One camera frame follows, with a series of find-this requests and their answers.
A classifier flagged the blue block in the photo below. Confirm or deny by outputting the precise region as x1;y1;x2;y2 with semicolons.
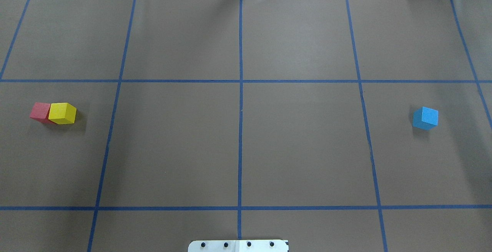
412;107;439;131

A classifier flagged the yellow block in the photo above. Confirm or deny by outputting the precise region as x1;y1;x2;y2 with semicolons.
48;103;77;124

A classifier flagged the red block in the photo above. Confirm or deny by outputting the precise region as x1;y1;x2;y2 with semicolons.
29;103;56;124

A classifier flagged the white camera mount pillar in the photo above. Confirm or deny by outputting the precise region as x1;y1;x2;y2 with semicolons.
188;239;289;252

